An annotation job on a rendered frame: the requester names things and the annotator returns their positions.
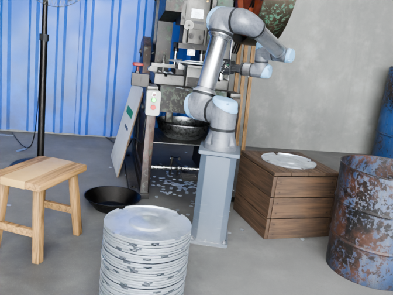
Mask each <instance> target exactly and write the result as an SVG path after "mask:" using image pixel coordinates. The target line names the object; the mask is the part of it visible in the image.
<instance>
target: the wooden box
mask: <svg viewBox="0 0 393 295"><path fill-rule="evenodd" d="M265 153H275V154H276V155H277V153H288V154H292V155H298V156H302V157H305V158H308V159H310V160H311V161H314V162H315V163H316V167H315V168H313V169H303V168H301V169H290V168H286V167H281V166H276V165H274V164H271V163H268V162H266V161H265V160H263V159H262V158H261V155H263V154H265ZM241 154H242V155H240V163H239V171H238V175H237V184H236V192H235V200H234V205H233V209H234V210H235V211H236V212H237V213H238V214H239V215H240V216H241V217H242V218H243V219H244V220H245V221H246V222H247V223H248V224H249V225H250V226H251V227H252V228H253V229H254V230H255V231H256V232H257V233H258V234H259V235H260V236H261V237H262V238H263V239H282V238H309V237H322V236H329V231H330V223H331V221H332V214H333V207H334V202H335V191H336V187H337V180H338V176H339V172H338V171H335V170H333V169H331V168H330V167H327V166H325V165H324V164H321V163H319V162H317V161H316V160H314V159H312V158H310V157H308V156H306V155H304V154H302V153H300V152H271V151H249V150H242V151H241Z"/></svg>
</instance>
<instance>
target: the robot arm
mask: <svg viewBox="0 0 393 295"><path fill-rule="evenodd" d="M206 23H207V25H206V26H207V28H208V30H209V32H208V33H209V35H210V40H209V44H208V48H207V51H206V55H205V59H204V63H203V66H202V70H201V74H200V77H199V81H198V85H197V87H195V88H194V89H193V91H192V93H190V94H188V96H186V98H185V101H184V110H185V113H186V114H187V115H188V116H189V117H190V118H193V119H195V120H200V121H204V122H209V123H210V128H209V132H208V134H207V136H206V139H205V141H204V147H205V148H206V149H209V150H213V151H217V152H235V151H236V139H235V126H236V118H237V113H238V110H237V109H238V103H237V102H236V101H235V100H233V99H231V98H228V97H223V96H218V95H216V93H215V88H216V84H217V81H218V77H219V73H221V74H223V75H229V74H234V73H240V75H241V76H247V77H248V78H249V77H257V78H270V77H271V74H272V66H271V65H269V64H268V61H269V60H270V61H278V62H283V63H292V62H293V61H294V58H295V50H294V49H290V48H286V47H285V46H284V45H283V44H282V43H281V42H280V41H279V40H278V39H277V38H276V37H275V36H274V35H273V34H272V33H271V32H270V31H269V30H268V29H267V28H266V26H265V23H264V22H263V21H262V20H261V19H260V18H259V17H258V16H257V15H256V14H254V13H253V12H251V11H249V10H247V9H244V8H234V7H225V6H217V7H214V8H213V9H211V10H210V12H209V13H208V15H207V18H206ZM233 34H241V35H246V36H248V37H249V38H251V39H255V40H256V41H257V43H256V49H255V51H256V52H255V60H254V63H248V62H245V63H244V62H242V63H241V65H239V64H236V63H235V61H231V59H224V55H225V51H226V47H227V43H228V41H230V40H232V37H233ZM221 66H222V67H221Z"/></svg>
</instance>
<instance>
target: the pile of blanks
mask: <svg viewBox="0 0 393 295"><path fill-rule="evenodd" d="M190 240H191V231H190V233H189V234H188V235H187V236H185V237H183V238H181V239H177V240H176V241H172V242H165V243H143V242H135V241H130V240H127V239H123V238H121V237H118V236H116V235H114V233H111V232H110V231H108V230H107V228H106V227H105V224H104V228H103V240H102V249H101V268H100V280H99V295H184V286H185V277H186V272H187V263H188V255H189V246H190Z"/></svg>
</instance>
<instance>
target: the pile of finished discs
mask: <svg viewBox="0 0 393 295"><path fill-rule="evenodd" d="M261 158H262V159H263V160H265V161H266V162H268V163H271V164H274V165H276V166H281V167H286V168H290V169H301V168H303V169H313V168H315V167H316V163H315V162H314V161H311V160H310V159H308V158H305V157H302V156H298V155H292V154H288V153H277V155H276V154H275V153H265V154H263V155H261ZM268 160H269V161H268ZM307 161H309V162H307Z"/></svg>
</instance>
